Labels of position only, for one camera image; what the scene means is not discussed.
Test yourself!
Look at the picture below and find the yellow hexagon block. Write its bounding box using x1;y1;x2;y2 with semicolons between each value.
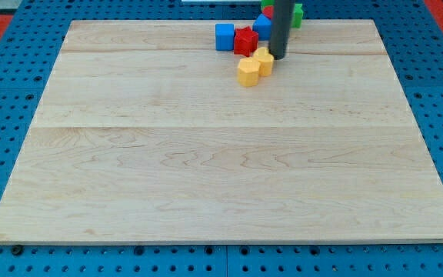
237;57;261;87

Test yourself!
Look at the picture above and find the yellow heart block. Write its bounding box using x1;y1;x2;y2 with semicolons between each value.
252;47;275;76

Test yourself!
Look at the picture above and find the light wooden board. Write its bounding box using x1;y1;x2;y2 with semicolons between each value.
0;20;443;245

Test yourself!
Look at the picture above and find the red star block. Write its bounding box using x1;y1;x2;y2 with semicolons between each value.
233;26;259;57

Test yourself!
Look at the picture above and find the blue cube block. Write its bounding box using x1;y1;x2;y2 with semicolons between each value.
215;23;235;51

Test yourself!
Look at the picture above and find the blue pentagon block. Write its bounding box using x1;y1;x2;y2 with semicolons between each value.
252;14;271;41

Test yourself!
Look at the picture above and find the red round block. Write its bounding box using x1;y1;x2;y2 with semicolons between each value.
261;5;274;20

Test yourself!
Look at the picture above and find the green block top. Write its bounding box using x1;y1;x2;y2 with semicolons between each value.
261;0;275;8

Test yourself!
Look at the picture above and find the green block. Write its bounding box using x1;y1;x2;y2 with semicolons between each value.
261;0;275;8
291;3;305;28

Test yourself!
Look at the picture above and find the green block right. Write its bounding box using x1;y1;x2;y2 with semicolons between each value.
291;3;305;28

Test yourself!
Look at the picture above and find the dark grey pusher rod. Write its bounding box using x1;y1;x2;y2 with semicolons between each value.
268;0;295;60

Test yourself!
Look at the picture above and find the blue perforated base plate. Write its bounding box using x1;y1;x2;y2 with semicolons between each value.
0;1;443;276

